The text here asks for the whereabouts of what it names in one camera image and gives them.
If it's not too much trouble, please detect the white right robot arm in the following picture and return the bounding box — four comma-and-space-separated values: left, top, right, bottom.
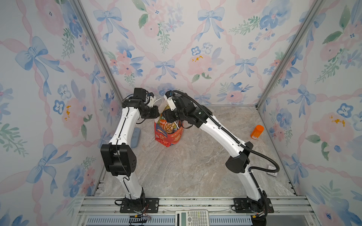
159, 102, 268, 215

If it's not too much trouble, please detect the grey calculator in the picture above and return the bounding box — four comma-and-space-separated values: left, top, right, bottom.
174, 210, 210, 226

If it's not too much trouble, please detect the small white card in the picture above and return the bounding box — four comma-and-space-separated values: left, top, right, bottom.
267, 165, 278, 178

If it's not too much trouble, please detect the red paper gift bag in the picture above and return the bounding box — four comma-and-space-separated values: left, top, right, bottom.
154, 100, 184, 147

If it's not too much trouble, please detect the black corrugated cable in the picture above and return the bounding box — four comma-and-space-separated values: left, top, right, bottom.
171, 90, 281, 174

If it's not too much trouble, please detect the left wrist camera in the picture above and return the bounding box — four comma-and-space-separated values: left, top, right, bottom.
133, 88, 155, 107

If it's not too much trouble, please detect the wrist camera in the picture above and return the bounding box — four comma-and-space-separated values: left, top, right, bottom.
133, 88, 155, 107
164, 90, 196, 112

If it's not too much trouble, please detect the orange bottle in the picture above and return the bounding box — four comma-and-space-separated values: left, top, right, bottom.
250, 125, 265, 139

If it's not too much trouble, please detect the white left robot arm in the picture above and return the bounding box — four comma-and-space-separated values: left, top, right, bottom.
100, 94, 159, 200

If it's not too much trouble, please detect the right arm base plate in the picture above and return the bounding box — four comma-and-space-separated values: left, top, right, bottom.
233, 197, 274, 215

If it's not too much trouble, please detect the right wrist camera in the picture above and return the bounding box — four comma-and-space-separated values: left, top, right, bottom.
164, 90, 196, 112

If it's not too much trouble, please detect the green nut snack packet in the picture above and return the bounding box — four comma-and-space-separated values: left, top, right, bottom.
157, 119, 179, 134

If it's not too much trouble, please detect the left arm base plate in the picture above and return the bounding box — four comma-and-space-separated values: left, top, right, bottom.
119, 198, 160, 214

